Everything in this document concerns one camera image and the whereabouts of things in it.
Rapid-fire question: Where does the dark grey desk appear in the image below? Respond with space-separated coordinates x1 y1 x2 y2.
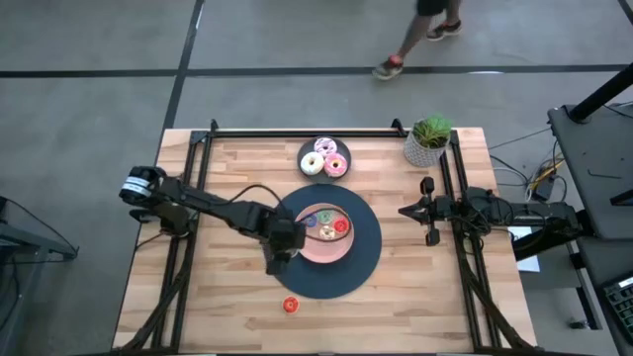
566 235 633 356

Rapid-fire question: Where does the person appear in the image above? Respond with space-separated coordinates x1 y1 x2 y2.
371 0 464 81

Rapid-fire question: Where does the yellow floor cable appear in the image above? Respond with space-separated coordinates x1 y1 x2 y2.
527 156 566 190

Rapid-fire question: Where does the black power adapter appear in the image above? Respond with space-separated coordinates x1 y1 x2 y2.
536 176 558 202

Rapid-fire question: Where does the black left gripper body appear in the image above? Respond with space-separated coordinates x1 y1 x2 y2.
259 210 307 277

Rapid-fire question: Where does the large white glazed donut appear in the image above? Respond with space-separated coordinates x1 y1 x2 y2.
300 150 325 177

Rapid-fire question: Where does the grey metal desk frame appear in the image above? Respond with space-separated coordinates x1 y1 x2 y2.
0 195 80 356

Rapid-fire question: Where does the white paper sheet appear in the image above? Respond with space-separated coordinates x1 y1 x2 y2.
508 227 541 274

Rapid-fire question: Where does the large pink sprinkled donut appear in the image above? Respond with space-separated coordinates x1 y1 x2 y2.
322 152 349 179

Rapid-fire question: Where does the dark blue woven placemat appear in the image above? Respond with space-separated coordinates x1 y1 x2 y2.
262 183 384 301

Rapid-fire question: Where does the black round pole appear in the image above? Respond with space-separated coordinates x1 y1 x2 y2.
568 62 633 124

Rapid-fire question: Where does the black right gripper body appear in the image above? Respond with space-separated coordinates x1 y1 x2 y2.
420 176 455 246

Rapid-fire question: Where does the grey cart top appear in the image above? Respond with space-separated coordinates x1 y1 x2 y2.
547 102 633 241

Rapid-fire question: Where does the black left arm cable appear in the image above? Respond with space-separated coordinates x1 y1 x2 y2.
229 183 353 243

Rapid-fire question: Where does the pink round plate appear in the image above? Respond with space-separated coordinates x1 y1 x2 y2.
295 202 356 265

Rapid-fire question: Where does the plant in white patterned pot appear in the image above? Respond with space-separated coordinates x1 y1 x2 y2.
403 113 455 168

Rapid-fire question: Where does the black aluminium table frame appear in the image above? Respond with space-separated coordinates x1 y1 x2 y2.
116 117 538 356

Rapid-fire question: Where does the black computer keyboard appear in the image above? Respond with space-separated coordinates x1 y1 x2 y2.
602 275 633 342

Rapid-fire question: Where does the large lilac glazed donut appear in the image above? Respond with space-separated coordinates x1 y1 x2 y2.
313 136 339 158

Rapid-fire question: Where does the black support beam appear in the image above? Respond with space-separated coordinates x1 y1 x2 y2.
511 224 594 263

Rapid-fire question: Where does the dark grey round plate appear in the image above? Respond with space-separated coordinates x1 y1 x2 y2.
296 135 352 186

